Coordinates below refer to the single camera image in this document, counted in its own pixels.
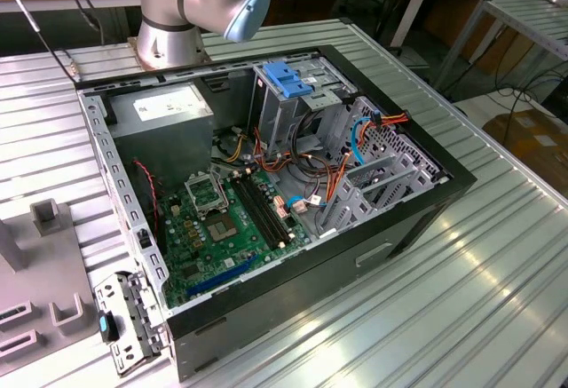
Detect orange red power wire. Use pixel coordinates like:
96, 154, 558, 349
354, 111, 412, 140

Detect grey metal disk bay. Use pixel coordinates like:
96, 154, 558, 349
317, 94, 449, 238

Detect black RAM slot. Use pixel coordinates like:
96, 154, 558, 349
244, 172, 288, 245
250, 170, 295, 242
231, 175, 277, 250
238, 173, 283, 248

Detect grey metal drive cage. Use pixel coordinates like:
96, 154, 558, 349
248, 52, 359, 158

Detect green motherboard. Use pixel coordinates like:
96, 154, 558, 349
157, 168, 312, 309

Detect metal socket cover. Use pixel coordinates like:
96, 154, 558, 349
184, 170, 231, 217

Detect blue plastic drive latch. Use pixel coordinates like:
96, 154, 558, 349
262, 61, 315, 100

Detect black open PC case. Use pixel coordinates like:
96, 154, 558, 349
73, 44, 478, 383

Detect blue expansion slot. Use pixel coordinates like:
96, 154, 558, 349
185, 252, 261, 298

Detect grey power supply unit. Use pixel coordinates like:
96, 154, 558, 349
106, 82, 217, 189

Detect black latch with blue tab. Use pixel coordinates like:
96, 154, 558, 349
97, 309, 121, 344

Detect flat brown cardboard box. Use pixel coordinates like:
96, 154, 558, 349
482, 110, 568, 171

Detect grey plastic parts rack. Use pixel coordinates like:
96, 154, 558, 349
0, 199, 106, 367

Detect metal slat side table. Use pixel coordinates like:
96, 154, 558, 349
432, 0, 568, 91

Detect orange black wire bundle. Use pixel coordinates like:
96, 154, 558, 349
252, 125, 356, 211

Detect yellow black wires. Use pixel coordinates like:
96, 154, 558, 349
212, 128, 248, 165

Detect long blue flat wire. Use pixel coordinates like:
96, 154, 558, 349
350, 112, 383, 168

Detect red black twisted wire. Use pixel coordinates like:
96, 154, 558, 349
132, 160, 161, 234

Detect metal card retainer bracket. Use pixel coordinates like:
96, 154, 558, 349
93, 272, 172, 378

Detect thin black cable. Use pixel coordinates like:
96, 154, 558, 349
55, 0, 107, 45

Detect black cable with white tag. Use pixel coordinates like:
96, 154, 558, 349
0, 0, 79, 81

